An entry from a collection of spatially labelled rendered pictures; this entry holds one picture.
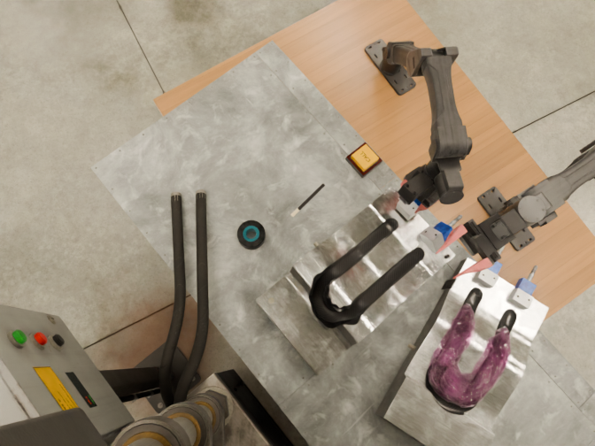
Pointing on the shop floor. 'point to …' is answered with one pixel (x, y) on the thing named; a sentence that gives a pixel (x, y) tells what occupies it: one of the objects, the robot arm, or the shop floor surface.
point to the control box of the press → (71, 374)
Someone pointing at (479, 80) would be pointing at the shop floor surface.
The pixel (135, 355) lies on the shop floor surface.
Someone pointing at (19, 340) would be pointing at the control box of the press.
